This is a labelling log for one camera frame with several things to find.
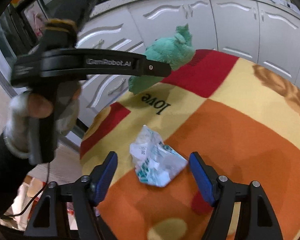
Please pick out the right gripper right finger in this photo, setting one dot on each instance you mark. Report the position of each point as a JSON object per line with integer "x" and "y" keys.
{"x": 257, "y": 219}

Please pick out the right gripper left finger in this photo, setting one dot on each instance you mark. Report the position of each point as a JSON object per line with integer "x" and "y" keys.
{"x": 66, "y": 211}

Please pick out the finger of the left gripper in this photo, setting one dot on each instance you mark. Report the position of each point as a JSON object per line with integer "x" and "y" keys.
{"x": 144, "y": 66}

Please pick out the green towel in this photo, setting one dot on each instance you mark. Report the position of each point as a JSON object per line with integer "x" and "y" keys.
{"x": 176, "y": 51}

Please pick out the gloved left hand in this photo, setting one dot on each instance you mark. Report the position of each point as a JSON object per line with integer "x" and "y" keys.
{"x": 31, "y": 105}

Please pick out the black microwave oven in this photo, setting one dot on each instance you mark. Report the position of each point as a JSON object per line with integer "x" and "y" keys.
{"x": 23, "y": 23}

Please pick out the crumpled teal printed wrapper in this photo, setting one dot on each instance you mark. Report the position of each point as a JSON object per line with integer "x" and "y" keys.
{"x": 156, "y": 164}

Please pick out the colourful rose blanket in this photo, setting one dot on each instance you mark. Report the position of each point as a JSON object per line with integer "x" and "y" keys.
{"x": 243, "y": 120}

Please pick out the white lower cabinets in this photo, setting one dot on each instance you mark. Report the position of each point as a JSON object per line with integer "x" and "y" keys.
{"x": 266, "y": 32}

